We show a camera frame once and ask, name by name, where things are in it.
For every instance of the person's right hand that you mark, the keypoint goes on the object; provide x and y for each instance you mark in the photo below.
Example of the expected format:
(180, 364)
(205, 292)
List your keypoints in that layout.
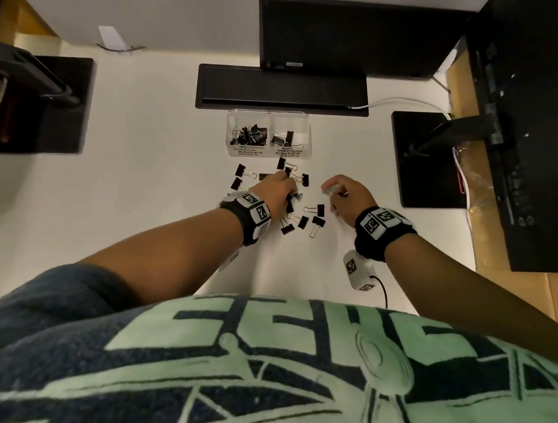
(353, 200)

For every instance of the person's left hand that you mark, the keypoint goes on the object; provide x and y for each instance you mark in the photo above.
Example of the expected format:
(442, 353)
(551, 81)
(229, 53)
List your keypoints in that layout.
(276, 195)

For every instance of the pile of black binder clips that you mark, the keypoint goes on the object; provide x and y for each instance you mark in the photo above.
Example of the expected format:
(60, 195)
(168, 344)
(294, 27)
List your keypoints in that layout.
(239, 170)

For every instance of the heap of small binder clips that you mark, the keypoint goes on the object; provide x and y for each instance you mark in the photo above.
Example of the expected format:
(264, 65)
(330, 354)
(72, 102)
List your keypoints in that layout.
(249, 135)

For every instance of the clear two-compartment plastic box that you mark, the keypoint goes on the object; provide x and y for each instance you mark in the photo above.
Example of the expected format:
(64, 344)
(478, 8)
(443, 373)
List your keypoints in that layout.
(298, 124)

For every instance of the person's left forearm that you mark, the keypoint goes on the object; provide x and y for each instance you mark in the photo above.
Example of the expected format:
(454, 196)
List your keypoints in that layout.
(169, 261)

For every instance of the person's right forearm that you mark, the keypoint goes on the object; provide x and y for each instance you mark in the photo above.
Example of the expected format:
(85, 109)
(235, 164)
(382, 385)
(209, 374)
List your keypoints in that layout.
(475, 297)

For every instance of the brown cardboard box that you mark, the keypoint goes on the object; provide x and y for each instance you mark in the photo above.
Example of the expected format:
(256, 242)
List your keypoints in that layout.
(485, 235)

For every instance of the black left wristband with markers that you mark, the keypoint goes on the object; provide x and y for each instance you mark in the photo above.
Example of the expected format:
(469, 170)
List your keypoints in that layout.
(246, 217)

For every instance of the black wristband with markers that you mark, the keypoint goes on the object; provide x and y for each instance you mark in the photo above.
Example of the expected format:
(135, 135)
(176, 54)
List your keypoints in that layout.
(246, 217)
(385, 233)

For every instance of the black right wristband with markers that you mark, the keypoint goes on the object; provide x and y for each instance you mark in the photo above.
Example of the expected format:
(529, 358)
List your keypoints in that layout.
(385, 233)

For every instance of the black monitor stand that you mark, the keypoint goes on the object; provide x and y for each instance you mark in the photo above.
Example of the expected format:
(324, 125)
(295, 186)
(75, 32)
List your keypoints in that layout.
(426, 178)
(64, 117)

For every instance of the black centre monitor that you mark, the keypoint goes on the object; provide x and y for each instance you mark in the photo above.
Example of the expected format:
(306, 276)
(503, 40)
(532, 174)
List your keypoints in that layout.
(282, 90)

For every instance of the grey shirt with green print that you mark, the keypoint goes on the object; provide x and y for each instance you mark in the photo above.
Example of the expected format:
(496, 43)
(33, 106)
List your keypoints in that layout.
(268, 368)

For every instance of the small white paper card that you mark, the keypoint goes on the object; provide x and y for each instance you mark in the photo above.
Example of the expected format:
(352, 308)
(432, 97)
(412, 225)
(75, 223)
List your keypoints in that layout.
(111, 35)

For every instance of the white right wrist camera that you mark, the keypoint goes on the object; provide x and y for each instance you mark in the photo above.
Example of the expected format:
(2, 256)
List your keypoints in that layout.
(359, 270)

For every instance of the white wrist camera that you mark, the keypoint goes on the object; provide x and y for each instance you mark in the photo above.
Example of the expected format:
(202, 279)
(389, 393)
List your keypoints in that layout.
(359, 270)
(230, 260)

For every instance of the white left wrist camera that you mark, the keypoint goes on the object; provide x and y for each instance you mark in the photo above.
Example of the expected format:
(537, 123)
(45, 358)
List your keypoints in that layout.
(230, 260)

